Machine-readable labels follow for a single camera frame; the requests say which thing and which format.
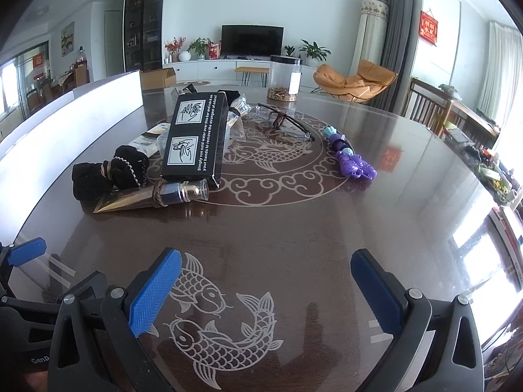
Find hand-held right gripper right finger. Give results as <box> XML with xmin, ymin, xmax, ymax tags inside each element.
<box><xmin>350</xmin><ymin>248</ymin><xmax>485</xmax><ymax>392</ymax></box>

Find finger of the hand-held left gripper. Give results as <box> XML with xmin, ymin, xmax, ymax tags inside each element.
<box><xmin>0</xmin><ymin>237</ymin><xmax>48</xmax><ymax>295</ymax></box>
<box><xmin>0</xmin><ymin>274</ymin><xmax>108</xmax><ymax>315</ymax></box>

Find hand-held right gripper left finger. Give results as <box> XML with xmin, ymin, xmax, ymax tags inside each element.
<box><xmin>48</xmin><ymin>247</ymin><xmax>182</xmax><ymax>392</ymax></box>

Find small dark glass bottle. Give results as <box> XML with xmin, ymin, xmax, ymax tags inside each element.
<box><xmin>157</xmin><ymin>179</ymin><xmax>210</xmax><ymax>207</ymax></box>

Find black scrunchie with beads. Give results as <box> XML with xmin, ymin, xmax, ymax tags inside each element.
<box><xmin>72</xmin><ymin>145</ymin><xmax>150</xmax><ymax>203</ymax></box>

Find white partition board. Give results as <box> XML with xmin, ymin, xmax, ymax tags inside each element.
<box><xmin>0</xmin><ymin>70</ymin><xmax>144</xmax><ymax>254</ymax></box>

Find purple octopus toy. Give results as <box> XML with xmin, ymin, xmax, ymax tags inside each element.
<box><xmin>322</xmin><ymin>126</ymin><xmax>378</xmax><ymax>181</ymax></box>

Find white printed packet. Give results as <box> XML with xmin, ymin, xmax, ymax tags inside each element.
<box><xmin>128</xmin><ymin>122</ymin><xmax>173</xmax><ymax>158</ymax></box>

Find black box with white labels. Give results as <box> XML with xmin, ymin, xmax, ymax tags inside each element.
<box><xmin>160</xmin><ymin>92</ymin><xmax>229</xmax><ymax>191</ymax></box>

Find wooden dining chair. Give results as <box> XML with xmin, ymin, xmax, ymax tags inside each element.
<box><xmin>73</xmin><ymin>63</ymin><xmax>91</xmax><ymax>89</ymax></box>

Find clear plastic bag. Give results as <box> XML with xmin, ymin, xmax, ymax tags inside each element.
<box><xmin>226</xmin><ymin>93</ymin><xmax>251</xmax><ymax>143</ymax></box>

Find dark-framed eyeglasses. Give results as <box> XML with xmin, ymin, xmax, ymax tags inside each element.
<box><xmin>255</xmin><ymin>104</ymin><xmax>315</xmax><ymax>143</ymax></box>

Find cardboard box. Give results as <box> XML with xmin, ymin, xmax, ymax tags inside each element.
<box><xmin>141</xmin><ymin>69</ymin><xmax>177</xmax><ymax>90</ymax></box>

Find orange lounge chair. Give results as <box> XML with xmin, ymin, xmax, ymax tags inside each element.
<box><xmin>313</xmin><ymin>59</ymin><xmax>398</xmax><ymax>104</ymax></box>

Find white television cabinet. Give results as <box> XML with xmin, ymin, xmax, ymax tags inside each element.
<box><xmin>162</xmin><ymin>57</ymin><xmax>324</xmax><ymax>87</ymax></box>

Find clear jar with black lid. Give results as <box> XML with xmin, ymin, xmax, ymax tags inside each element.
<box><xmin>267</xmin><ymin>55</ymin><xmax>303</xmax><ymax>102</ymax></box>

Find wooden bench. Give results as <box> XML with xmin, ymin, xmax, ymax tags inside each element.
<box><xmin>234</xmin><ymin>66</ymin><xmax>271</xmax><ymax>87</ymax></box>

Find red flower arrangement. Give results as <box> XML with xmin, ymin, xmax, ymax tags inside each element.
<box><xmin>164</xmin><ymin>37</ymin><xmax>187</xmax><ymax>63</ymax></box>

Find leafy green potted plant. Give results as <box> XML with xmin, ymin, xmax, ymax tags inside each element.
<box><xmin>187</xmin><ymin>37</ymin><xmax>211</xmax><ymax>60</ymax></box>

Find large green potted plant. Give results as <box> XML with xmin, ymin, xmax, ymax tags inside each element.
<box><xmin>300</xmin><ymin>40</ymin><xmax>332</xmax><ymax>64</ymax></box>

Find covered standing air conditioner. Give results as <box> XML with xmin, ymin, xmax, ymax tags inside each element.
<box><xmin>350</xmin><ymin>0</ymin><xmax>389</xmax><ymax>91</ymax></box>

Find white sheer curtain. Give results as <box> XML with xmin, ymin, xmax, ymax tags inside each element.
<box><xmin>477</xmin><ymin>20</ymin><xmax>520</xmax><ymax>124</ymax></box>

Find grey curtain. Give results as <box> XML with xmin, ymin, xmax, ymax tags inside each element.
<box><xmin>378</xmin><ymin>0</ymin><xmax>424</xmax><ymax>112</ymax></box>

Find dark glass display cabinet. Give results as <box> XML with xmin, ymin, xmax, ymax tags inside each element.
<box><xmin>123</xmin><ymin>0</ymin><xmax>168</xmax><ymax>73</ymax></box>

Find flat-screen television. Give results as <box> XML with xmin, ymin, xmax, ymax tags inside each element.
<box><xmin>221</xmin><ymin>24</ymin><xmax>284</xmax><ymax>58</ymax></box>

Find framed wall painting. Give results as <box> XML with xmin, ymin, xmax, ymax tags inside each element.
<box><xmin>61</xmin><ymin>21</ymin><xmax>75</xmax><ymax>56</ymax></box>

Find red wall hanging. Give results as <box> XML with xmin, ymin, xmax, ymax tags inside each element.
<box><xmin>419</xmin><ymin>9</ymin><xmax>439</xmax><ymax>46</ymax></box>

